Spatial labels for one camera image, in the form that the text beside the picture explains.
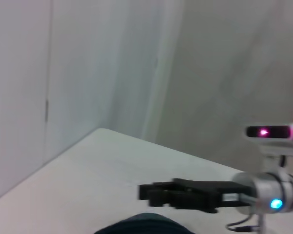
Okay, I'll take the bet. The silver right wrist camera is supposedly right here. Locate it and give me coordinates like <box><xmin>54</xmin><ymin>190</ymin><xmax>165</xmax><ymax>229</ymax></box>
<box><xmin>245</xmin><ymin>123</ymin><xmax>293</xmax><ymax>157</ymax></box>

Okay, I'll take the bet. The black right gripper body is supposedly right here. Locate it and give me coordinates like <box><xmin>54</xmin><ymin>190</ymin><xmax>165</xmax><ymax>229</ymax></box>
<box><xmin>169</xmin><ymin>178</ymin><xmax>258</xmax><ymax>214</ymax></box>

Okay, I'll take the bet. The dark teal insulated lunch bag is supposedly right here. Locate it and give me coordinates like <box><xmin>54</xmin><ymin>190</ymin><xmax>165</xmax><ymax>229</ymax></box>
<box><xmin>94</xmin><ymin>212</ymin><xmax>196</xmax><ymax>234</ymax></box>

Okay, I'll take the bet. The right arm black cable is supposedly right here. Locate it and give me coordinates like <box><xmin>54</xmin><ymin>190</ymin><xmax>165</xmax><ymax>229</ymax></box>
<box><xmin>225</xmin><ymin>214</ymin><xmax>266</xmax><ymax>234</ymax></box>

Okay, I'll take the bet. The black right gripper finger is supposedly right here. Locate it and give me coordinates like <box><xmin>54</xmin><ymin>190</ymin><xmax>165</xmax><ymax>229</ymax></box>
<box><xmin>138</xmin><ymin>181</ymin><xmax>178</xmax><ymax>201</ymax></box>
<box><xmin>147</xmin><ymin>191</ymin><xmax>179</xmax><ymax>208</ymax></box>

